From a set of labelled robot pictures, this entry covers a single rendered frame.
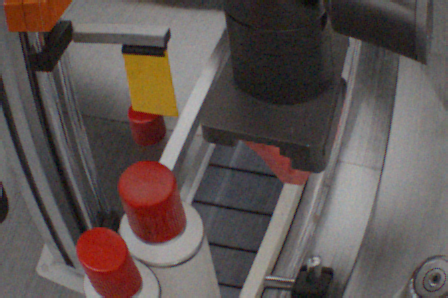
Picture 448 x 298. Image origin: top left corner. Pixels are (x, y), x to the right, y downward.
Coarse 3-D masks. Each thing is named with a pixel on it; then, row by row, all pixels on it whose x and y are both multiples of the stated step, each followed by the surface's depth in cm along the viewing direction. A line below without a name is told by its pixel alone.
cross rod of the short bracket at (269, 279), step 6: (270, 276) 60; (276, 276) 60; (264, 282) 60; (270, 282) 60; (276, 282) 60; (282, 282) 60; (288, 282) 60; (270, 288) 60; (276, 288) 60; (282, 288) 60; (288, 288) 60
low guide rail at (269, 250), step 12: (288, 192) 65; (300, 192) 67; (288, 204) 64; (276, 216) 64; (288, 216) 64; (276, 228) 63; (264, 240) 62; (276, 240) 62; (264, 252) 62; (276, 252) 63; (264, 264) 61; (252, 276) 60; (264, 276) 60; (252, 288) 59
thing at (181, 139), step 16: (224, 32) 71; (224, 48) 69; (208, 64) 68; (224, 64) 69; (208, 80) 67; (192, 96) 66; (208, 96) 66; (192, 112) 65; (176, 128) 64; (192, 128) 64; (176, 144) 63; (160, 160) 62; (176, 160) 62; (176, 176) 63
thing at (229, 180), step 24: (240, 144) 73; (216, 168) 72; (240, 168) 72; (264, 168) 71; (216, 192) 70; (240, 192) 70; (264, 192) 70; (216, 216) 69; (240, 216) 68; (264, 216) 68; (216, 240) 67; (240, 240) 67; (216, 264) 65; (240, 264) 65; (240, 288) 64; (264, 288) 64
